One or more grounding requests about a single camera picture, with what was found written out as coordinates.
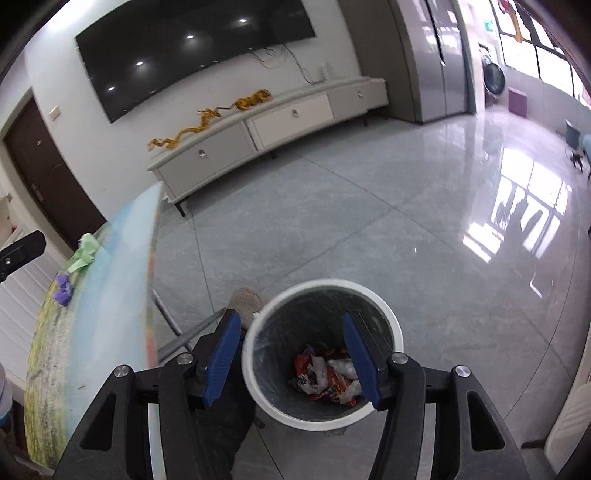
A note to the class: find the green crumpled paper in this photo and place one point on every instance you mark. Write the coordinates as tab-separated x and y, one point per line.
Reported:
83	251

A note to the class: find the wall switch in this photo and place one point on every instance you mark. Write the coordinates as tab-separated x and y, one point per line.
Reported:
55	112

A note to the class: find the red white wrapper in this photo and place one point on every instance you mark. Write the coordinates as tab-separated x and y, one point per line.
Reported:
302	369

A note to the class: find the shiny red snack wrapper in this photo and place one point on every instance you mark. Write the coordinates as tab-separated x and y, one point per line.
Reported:
330	393

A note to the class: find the long golden dragon ornament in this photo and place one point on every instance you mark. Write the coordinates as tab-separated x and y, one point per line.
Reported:
184	134

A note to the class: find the white round waste bin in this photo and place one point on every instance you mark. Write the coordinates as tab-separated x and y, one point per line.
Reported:
277	332

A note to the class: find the white television console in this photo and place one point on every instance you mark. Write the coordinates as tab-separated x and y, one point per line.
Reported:
277	124

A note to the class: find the white plastic bag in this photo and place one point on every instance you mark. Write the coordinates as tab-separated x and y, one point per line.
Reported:
354	388

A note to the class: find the grey refrigerator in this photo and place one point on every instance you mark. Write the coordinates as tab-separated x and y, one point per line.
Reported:
429	60

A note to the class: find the floral printed table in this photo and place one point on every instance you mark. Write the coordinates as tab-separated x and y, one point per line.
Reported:
115	258

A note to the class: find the purple crumpled paper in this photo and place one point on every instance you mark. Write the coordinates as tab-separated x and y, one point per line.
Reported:
64	290

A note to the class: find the person's beige slipper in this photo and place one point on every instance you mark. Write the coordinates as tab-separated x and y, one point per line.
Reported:
247	300

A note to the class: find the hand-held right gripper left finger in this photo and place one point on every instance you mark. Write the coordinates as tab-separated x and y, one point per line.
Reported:
224	360

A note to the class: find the washing machine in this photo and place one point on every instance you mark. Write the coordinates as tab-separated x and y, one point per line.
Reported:
494	78

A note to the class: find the dark brown door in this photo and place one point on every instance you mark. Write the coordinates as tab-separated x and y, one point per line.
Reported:
46	175

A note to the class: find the window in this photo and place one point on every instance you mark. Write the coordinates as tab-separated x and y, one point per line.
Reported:
549	64

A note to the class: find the purple stool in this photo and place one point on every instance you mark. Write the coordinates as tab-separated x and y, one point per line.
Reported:
518	101

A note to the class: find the black wall television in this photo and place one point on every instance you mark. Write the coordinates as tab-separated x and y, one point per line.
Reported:
194	46

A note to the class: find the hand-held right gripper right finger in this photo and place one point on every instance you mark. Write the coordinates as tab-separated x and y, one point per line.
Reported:
362	360

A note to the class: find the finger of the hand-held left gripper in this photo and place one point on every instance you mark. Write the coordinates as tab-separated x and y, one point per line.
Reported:
21	254

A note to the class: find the white router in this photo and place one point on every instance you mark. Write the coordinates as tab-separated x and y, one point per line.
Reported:
326	74

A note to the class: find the short golden dragon ornament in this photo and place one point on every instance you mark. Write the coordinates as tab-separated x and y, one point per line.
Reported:
251	100

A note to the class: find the person's dark trouser leg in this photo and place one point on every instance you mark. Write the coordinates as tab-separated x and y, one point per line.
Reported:
221	438

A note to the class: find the white chair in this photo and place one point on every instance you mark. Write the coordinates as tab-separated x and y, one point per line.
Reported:
572	415

